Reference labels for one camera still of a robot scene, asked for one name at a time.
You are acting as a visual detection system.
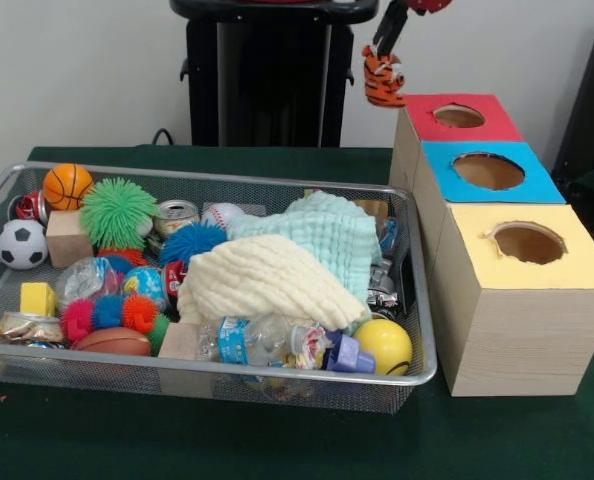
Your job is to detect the plain wooden block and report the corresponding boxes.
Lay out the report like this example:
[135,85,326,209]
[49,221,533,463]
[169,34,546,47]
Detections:
[45,209,96,269]
[157,322,201,361]

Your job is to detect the yellow smiley ball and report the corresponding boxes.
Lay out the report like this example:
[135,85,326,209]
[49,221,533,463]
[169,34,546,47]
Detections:
[352,318,413,377]

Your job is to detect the silver mesh bin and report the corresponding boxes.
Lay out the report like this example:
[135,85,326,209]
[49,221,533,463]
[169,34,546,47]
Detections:
[0,160,439,416]

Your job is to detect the black stand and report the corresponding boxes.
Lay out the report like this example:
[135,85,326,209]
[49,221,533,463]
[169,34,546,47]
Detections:
[551,8,594,231]

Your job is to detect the crushed clear plastic bottle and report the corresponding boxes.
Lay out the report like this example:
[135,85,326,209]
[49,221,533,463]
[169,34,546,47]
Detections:
[55,257,123,311]
[196,312,331,371]

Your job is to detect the mint waffle cloth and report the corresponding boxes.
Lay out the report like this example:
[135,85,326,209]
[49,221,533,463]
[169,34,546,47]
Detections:
[225,192,383,301]

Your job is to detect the purple plastic toy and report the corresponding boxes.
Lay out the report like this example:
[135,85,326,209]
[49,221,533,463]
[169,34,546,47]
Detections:
[325,332,377,375]

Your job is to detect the orange basketball toy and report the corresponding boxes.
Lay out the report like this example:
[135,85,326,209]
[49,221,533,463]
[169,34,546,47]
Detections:
[42,163,95,211]

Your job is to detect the dark green tablecloth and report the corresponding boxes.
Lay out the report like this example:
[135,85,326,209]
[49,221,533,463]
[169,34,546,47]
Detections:
[0,144,594,480]

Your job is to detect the multicolour spiky caterpillar toy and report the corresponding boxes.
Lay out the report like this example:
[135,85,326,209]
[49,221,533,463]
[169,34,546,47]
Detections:
[60,293,173,351]

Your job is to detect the green spiky ball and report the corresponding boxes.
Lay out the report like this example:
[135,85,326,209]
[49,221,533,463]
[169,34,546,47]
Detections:
[80,177,162,251]

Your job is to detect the wooden three-hole box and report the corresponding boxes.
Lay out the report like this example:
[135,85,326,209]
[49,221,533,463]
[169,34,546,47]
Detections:
[388,92,594,399]

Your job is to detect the striped tiger plush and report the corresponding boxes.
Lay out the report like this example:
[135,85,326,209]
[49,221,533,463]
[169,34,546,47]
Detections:
[361,44,407,109]

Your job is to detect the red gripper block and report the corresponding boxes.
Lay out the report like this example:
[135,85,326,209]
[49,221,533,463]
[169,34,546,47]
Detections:
[372,0,453,55]

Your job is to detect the silver drink can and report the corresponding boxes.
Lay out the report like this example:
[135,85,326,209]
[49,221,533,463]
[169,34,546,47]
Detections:
[154,199,201,240]

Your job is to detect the cream waffle cloth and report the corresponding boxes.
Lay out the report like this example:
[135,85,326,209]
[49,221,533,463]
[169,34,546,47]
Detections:
[176,234,373,334]

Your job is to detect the blue spiky ball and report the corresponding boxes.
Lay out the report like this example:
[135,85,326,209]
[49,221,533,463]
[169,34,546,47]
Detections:
[157,223,226,269]

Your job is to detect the red drink can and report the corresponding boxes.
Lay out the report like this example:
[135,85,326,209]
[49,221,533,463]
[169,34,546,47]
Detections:
[15,191,51,224]

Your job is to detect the silver metallic toy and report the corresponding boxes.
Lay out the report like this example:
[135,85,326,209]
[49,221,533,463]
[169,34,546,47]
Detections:
[366,272,399,319]

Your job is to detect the black white soccer ball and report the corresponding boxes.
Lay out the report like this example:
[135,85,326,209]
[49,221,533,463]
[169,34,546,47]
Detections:
[0,219,49,271]

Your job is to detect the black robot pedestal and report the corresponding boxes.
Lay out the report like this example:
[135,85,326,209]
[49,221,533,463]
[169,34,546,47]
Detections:
[169,0,381,148]

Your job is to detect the yellow plastic block toy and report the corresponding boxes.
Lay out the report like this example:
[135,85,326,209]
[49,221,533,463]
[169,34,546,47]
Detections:
[19,282,58,319]

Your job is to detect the brown football toy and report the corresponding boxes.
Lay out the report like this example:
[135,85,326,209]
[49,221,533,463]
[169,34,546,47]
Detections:
[71,327,153,357]

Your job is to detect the blue globe ball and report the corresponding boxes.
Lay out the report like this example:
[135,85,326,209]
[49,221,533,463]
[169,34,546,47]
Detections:
[121,266,167,309]

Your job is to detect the white baseball toy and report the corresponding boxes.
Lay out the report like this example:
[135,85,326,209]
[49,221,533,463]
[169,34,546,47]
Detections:
[201,202,246,231]

